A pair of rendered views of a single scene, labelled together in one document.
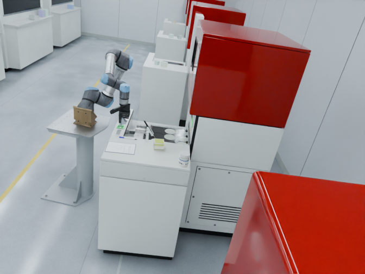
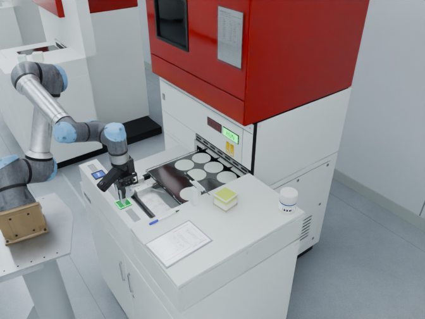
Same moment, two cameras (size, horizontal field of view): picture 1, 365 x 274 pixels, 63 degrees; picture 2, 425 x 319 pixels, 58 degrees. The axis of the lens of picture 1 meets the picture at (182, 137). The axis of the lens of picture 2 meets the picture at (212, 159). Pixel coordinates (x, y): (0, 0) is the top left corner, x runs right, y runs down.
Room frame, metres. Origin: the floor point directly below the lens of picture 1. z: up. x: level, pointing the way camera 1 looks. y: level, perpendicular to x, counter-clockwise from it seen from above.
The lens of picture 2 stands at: (0.92, 0.87, 2.02)
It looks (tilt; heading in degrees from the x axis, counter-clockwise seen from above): 34 degrees down; 328
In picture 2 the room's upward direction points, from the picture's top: straight up
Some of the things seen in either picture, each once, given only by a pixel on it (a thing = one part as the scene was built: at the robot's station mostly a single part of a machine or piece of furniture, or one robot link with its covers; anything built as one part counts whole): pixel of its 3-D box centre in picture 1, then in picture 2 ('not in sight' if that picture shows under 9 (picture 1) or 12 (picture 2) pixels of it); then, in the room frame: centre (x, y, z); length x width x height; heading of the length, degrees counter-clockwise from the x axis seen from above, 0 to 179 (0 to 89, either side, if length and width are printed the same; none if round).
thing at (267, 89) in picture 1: (238, 69); (250, 23); (2.50, -0.36, 1.52); 0.81 x 0.75 x 0.59; 4
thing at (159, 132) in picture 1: (169, 137); (196, 175); (2.27, 0.11, 0.90); 0.34 x 0.34 x 0.01; 4
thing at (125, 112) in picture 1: (124, 110); (123, 172); (2.18, 0.50, 1.12); 0.09 x 0.08 x 0.12; 94
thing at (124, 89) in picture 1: (124, 91); (115, 138); (2.18, 0.51, 1.28); 0.09 x 0.08 x 0.11; 22
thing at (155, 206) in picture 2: (138, 137); (152, 202); (2.23, 0.37, 0.87); 0.36 x 0.08 x 0.03; 4
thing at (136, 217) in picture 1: (145, 186); (182, 266); (2.18, 0.26, 0.41); 0.97 x 0.64 x 0.82; 4
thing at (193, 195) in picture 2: (149, 134); (197, 190); (2.01, 0.25, 1.03); 0.06 x 0.04 x 0.13; 94
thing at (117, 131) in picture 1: (123, 128); (113, 201); (2.30, 0.53, 0.89); 0.55 x 0.09 x 0.14; 4
